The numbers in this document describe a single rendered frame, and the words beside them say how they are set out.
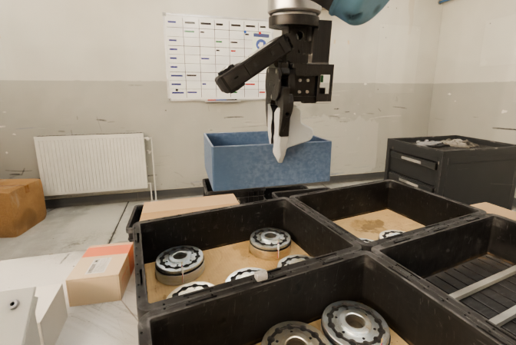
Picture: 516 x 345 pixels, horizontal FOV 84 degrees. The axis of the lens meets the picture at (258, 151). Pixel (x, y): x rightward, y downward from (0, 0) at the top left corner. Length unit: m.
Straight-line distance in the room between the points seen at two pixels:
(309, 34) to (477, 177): 1.77
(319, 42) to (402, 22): 4.03
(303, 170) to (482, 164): 1.71
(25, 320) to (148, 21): 3.11
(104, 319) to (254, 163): 0.56
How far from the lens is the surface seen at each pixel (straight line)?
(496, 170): 2.21
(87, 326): 0.85
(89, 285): 0.88
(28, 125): 3.67
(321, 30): 0.45
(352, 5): 0.27
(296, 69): 0.41
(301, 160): 0.47
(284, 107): 0.40
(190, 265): 0.66
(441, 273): 0.79
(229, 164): 0.44
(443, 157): 1.87
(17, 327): 0.55
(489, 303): 0.75
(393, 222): 0.98
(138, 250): 0.61
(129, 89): 3.38
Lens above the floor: 1.22
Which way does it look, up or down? 12 degrees down
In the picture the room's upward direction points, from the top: straight up
